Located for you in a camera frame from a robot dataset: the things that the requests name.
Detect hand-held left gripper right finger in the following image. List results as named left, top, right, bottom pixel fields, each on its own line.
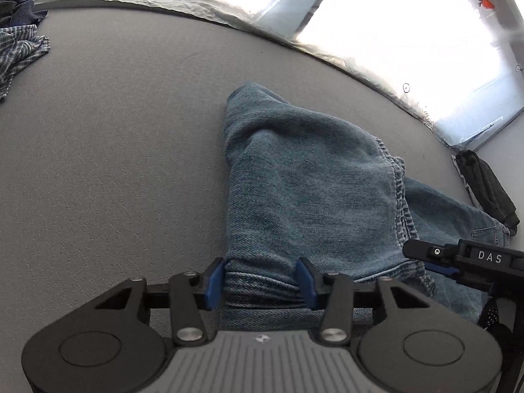
left=295, top=257, right=432, bottom=345

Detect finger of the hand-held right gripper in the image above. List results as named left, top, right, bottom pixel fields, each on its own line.
left=402, top=239, right=460, bottom=263
left=423, top=262, right=458, bottom=280

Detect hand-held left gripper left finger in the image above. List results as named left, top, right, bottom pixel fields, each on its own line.
left=95, top=257, right=225, bottom=346

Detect blue denim jeans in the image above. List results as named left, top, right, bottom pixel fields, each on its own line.
left=223, top=82, right=512, bottom=332

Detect dark grey folded pants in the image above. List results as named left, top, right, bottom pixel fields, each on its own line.
left=455, top=149, right=520, bottom=237

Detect light grey cloth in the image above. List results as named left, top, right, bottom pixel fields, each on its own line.
left=450, top=155, right=484, bottom=210

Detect white printed sheet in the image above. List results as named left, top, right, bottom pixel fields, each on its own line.
left=33, top=0, right=524, bottom=152

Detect plaid shirt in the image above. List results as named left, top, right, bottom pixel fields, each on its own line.
left=0, top=24, right=52, bottom=102

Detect dark blue cloth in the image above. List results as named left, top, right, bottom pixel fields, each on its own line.
left=0, top=0, right=48, bottom=30

